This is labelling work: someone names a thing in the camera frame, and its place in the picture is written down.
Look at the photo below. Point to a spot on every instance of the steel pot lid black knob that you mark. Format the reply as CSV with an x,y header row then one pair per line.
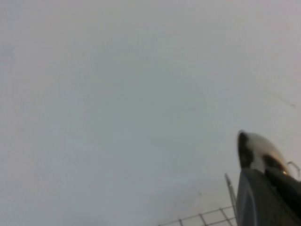
x,y
258,146

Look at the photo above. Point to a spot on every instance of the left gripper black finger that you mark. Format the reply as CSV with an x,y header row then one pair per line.
x,y
265,202

